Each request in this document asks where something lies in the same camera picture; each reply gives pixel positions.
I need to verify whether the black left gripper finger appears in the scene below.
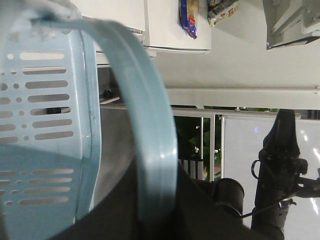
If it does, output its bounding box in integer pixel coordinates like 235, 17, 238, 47
52, 160, 267, 240

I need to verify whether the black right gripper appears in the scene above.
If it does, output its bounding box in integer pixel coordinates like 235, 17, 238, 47
251, 109, 308, 208

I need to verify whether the light blue plastic basket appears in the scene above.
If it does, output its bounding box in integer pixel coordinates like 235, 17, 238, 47
0, 0, 178, 240

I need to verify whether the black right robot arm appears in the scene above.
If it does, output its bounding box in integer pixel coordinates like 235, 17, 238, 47
221, 109, 320, 240

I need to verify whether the blue cracker bag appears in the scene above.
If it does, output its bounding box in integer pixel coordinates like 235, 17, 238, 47
179, 0, 200, 40

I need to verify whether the white metal shelf unit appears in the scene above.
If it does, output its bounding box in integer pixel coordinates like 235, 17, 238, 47
72, 0, 212, 57

